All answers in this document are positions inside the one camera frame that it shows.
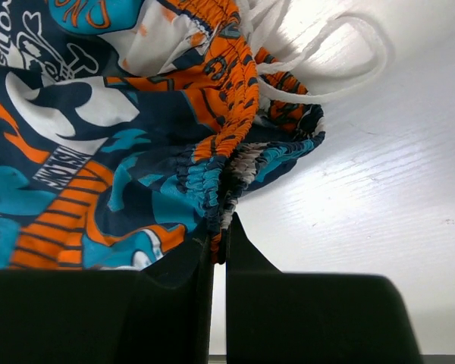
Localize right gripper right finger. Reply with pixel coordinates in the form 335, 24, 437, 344
226, 217, 422, 363

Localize colourful patterned shorts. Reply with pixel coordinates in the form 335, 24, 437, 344
0, 1, 390, 270

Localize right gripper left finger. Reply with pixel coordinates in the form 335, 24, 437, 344
0, 224, 213, 363

